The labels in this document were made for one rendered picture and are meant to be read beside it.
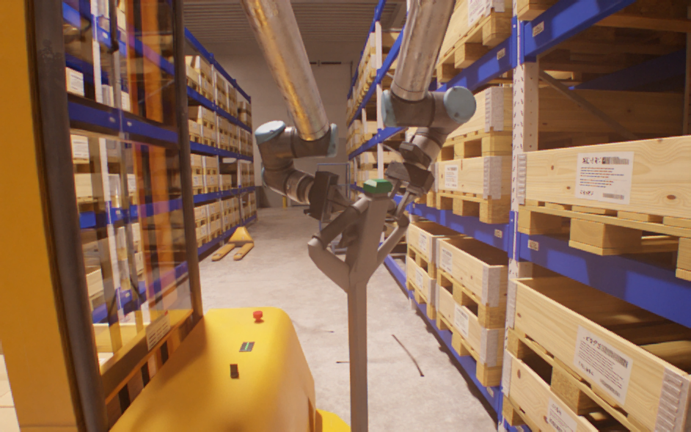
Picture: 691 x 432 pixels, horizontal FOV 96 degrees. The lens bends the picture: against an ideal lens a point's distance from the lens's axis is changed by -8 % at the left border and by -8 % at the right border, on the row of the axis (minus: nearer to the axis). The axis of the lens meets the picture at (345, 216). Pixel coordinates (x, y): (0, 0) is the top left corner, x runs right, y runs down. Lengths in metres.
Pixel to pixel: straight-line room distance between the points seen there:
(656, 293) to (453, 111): 0.75
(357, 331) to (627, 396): 0.78
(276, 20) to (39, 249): 0.64
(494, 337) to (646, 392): 0.94
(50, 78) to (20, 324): 0.50
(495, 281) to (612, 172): 0.89
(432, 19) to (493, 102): 1.16
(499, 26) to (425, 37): 1.20
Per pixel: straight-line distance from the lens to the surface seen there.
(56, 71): 0.86
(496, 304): 1.95
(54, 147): 0.84
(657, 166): 1.13
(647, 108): 2.41
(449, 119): 0.90
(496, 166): 1.82
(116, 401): 1.46
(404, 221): 1.01
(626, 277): 1.29
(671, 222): 1.11
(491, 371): 2.11
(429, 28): 0.75
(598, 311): 2.00
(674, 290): 1.19
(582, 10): 1.52
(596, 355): 1.33
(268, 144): 0.96
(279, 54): 0.72
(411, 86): 0.81
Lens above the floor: 1.44
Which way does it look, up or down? 7 degrees down
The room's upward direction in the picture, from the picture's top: 1 degrees counter-clockwise
